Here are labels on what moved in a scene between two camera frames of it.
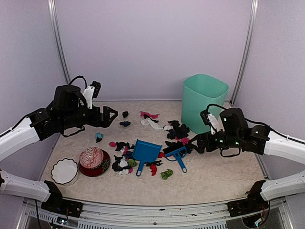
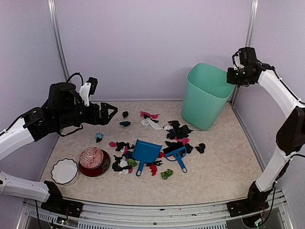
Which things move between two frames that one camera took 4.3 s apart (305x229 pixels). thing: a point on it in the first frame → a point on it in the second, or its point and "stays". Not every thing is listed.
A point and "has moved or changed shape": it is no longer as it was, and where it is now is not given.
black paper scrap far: (125, 114) stays
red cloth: (154, 116) stays
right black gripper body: (211, 146) → (239, 78)
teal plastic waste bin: (199, 91) has moved or changed shape
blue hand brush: (176, 155) stays
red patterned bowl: (91, 157) stays
